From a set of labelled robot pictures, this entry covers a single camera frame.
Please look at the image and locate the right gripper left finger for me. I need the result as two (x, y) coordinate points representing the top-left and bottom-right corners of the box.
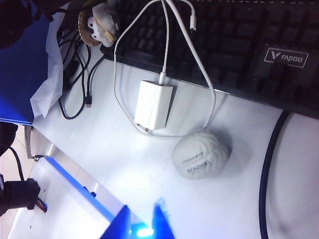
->
(109, 205), (132, 239)

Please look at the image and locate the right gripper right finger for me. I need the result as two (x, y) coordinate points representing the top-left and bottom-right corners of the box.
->
(151, 197), (176, 239)

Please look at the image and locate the white power charger brick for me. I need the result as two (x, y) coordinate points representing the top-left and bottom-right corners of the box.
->
(134, 79), (178, 132)

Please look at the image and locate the white charging cable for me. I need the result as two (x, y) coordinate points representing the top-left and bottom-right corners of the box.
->
(113, 0), (216, 139)

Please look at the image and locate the white crumpled tissue paper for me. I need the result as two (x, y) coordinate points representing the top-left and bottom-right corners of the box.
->
(29, 9), (64, 118)

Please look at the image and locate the white platform with blue edge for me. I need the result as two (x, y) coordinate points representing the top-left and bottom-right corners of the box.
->
(7, 155), (130, 239)

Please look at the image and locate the white brain-shaped stress ball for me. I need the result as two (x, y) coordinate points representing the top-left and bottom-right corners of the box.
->
(172, 128), (233, 181)

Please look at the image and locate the black mechanical keyboard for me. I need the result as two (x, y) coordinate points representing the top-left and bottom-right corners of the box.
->
(99, 0), (319, 120)

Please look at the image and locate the grey white penguin plush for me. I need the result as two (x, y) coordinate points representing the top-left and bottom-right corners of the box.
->
(78, 3), (122, 48)

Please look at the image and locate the thick black cable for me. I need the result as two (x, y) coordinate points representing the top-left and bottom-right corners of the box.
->
(258, 110), (291, 239)

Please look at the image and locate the thin black desk cable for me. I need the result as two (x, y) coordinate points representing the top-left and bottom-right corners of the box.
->
(58, 37), (87, 120)

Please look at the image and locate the black usb cable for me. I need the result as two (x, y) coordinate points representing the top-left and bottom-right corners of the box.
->
(84, 44), (106, 109)

